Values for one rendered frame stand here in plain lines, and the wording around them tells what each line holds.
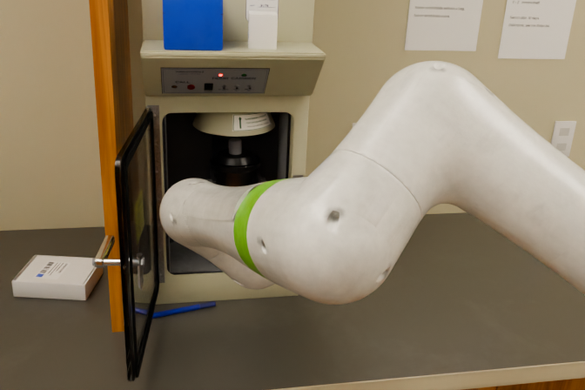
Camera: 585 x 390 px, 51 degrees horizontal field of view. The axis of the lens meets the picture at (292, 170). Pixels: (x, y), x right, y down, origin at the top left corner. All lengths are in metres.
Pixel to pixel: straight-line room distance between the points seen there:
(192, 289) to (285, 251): 0.84
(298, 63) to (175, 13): 0.23
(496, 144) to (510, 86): 1.30
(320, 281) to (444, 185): 0.15
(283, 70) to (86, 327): 0.65
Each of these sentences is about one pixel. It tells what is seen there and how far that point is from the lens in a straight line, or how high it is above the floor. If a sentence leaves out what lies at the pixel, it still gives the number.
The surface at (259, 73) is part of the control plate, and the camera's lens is 1.13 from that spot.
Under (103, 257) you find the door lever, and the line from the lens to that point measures 1.04.
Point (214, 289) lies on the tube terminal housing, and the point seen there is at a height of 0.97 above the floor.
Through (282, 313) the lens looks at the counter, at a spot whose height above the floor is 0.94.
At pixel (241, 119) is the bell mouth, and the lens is 1.26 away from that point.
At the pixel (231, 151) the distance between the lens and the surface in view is 1.32.
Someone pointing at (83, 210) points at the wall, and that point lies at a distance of 1.78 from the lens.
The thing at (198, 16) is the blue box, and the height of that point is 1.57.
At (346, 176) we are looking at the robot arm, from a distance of 0.56.
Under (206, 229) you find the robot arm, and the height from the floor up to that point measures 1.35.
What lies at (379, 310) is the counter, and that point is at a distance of 1.41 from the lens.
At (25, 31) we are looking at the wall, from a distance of 1.67.
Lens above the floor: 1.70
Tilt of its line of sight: 21 degrees down
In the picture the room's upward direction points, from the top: 3 degrees clockwise
